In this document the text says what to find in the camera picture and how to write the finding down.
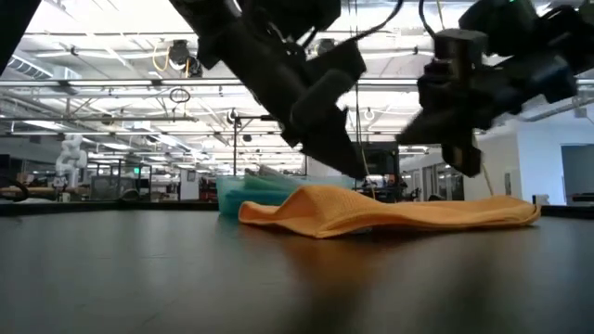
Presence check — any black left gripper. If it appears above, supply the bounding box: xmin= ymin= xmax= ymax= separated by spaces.
xmin=197 ymin=18 xmax=370 ymax=181

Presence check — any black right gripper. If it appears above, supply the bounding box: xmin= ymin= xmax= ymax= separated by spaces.
xmin=394 ymin=27 xmax=525 ymax=179

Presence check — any orange microfiber towel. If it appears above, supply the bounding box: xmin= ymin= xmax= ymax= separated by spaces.
xmin=238 ymin=184 xmax=543 ymax=240

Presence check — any teal plastic bin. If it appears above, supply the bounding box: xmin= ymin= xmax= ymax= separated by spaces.
xmin=215 ymin=174 xmax=356 ymax=216

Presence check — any black monitor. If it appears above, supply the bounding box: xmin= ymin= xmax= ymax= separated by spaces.
xmin=361 ymin=141 xmax=401 ymax=177

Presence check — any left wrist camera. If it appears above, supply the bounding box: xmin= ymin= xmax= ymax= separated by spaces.
xmin=239 ymin=0 xmax=343 ymax=45

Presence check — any silver ventilation duct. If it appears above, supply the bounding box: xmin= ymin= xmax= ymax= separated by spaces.
xmin=537 ymin=95 xmax=594 ymax=122

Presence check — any black table frame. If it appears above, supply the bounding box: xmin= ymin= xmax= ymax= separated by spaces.
xmin=0 ymin=199 xmax=594 ymax=220

